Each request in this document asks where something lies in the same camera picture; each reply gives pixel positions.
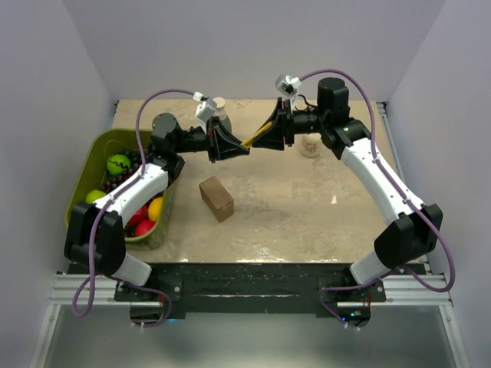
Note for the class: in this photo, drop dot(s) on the green tennis ball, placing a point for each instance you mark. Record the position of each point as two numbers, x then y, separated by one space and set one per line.
117 164

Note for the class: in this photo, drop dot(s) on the dark purple grape bunch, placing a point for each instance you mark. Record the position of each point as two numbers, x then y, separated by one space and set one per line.
113 182

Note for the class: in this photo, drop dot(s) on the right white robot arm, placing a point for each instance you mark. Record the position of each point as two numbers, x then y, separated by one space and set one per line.
411 224

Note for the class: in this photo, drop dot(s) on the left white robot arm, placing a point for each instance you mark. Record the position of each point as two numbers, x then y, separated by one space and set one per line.
95 237

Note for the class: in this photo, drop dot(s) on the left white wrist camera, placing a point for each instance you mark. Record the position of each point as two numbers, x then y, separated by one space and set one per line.
206 107

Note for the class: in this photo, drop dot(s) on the brown cardboard express box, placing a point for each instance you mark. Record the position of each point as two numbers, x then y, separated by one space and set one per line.
217 198

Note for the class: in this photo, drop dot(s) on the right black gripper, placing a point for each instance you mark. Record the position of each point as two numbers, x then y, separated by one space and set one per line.
282 129

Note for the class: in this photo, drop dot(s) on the red dragon fruit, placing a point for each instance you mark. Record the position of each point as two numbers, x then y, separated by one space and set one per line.
144 227

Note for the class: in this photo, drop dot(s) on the green pear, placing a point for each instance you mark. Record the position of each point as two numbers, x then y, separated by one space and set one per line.
94 195

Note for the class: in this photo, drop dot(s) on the yellow lemon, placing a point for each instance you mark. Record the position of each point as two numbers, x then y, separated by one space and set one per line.
154 209

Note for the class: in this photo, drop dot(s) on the cream lotion pump bottle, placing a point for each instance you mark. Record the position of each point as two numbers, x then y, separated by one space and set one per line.
310 145

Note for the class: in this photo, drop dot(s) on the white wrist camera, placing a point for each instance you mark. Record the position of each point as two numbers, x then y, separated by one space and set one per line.
288 86
206 107

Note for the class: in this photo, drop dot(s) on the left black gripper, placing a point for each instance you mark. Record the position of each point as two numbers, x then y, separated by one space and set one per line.
222 145

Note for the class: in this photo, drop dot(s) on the red apple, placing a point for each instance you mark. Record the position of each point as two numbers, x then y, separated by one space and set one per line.
139 216

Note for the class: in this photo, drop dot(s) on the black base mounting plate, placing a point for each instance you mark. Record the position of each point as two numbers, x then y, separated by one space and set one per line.
179 289

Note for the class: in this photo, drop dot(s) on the olive green plastic bin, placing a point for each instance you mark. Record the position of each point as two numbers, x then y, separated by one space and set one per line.
94 175

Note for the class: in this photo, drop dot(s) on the yellow utility knife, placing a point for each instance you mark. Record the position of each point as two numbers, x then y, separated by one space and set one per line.
256 136

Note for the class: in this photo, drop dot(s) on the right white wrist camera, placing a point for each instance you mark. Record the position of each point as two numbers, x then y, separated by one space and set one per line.
288 86

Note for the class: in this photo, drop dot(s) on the grey pump bottle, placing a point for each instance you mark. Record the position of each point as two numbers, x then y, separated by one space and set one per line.
221 113

